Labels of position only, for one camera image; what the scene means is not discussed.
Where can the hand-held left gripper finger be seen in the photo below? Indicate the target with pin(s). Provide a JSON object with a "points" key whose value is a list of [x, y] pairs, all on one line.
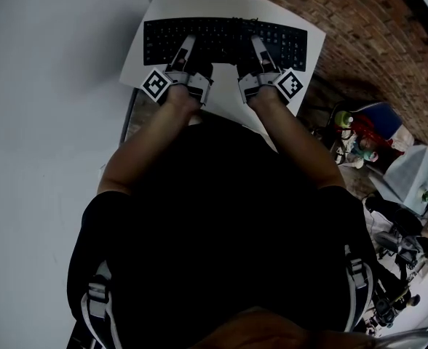
{"points": [[185, 53]]}

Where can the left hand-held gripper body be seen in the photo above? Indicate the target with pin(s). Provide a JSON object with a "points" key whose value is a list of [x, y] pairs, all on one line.
{"points": [[155, 86]]}

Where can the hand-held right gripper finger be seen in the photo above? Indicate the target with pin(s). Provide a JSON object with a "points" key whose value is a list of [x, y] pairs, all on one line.
{"points": [[260, 53]]}

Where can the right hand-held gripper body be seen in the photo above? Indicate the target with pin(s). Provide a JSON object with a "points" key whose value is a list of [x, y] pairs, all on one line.
{"points": [[289, 85]]}

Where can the black keyboard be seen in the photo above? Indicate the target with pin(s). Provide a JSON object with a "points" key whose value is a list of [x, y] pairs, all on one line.
{"points": [[221, 36]]}

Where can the person's left forearm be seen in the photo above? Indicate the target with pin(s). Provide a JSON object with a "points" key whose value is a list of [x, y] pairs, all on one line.
{"points": [[152, 136]]}

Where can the person's right forearm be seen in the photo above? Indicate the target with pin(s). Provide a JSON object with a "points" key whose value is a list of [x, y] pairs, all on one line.
{"points": [[294, 140]]}

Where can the white desk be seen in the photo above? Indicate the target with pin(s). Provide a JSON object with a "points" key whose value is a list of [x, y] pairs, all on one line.
{"points": [[199, 2]]}

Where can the green bottle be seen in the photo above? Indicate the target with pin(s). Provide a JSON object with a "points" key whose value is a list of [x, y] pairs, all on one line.
{"points": [[343, 118]]}

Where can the person's black shirt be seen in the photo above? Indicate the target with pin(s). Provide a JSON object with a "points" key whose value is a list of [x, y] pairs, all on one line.
{"points": [[221, 213]]}

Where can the pale grey box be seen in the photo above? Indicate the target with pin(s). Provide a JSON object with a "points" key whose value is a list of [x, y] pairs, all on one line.
{"points": [[408, 175]]}

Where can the black office chair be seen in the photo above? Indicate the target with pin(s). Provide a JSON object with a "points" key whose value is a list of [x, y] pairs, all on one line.
{"points": [[396, 220]]}

